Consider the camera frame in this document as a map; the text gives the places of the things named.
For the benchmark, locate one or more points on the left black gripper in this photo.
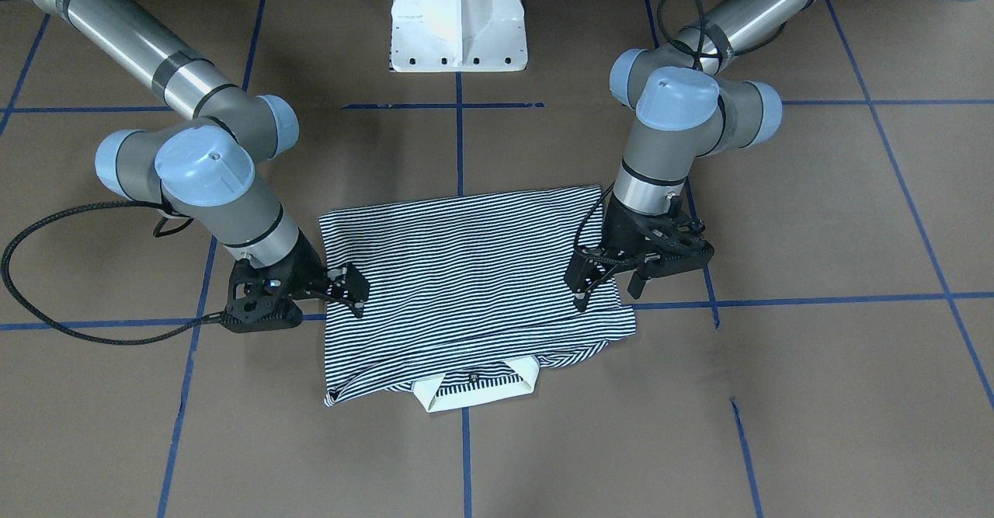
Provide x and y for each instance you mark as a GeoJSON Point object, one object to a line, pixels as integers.
{"type": "Point", "coordinates": [619, 227]}

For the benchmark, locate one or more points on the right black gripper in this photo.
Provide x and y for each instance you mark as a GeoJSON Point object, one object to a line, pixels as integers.
{"type": "Point", "coordinates": [305, 264]}

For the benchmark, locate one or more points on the blue white striped polo shirt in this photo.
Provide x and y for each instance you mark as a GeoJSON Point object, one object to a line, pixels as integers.
{"type": "Point", "coordinates": [467, 301]}

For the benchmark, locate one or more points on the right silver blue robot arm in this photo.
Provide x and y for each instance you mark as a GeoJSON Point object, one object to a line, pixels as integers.
{"type": "Point", "coordinates": [202, 170]}

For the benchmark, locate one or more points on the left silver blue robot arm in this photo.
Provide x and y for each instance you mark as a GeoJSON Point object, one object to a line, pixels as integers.
{"type": "Point", "coordinates": [683, 111]}

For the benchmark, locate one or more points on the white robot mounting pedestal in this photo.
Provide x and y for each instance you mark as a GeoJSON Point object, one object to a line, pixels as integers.
{"type": "Point", "coordinates": [433, 36]}

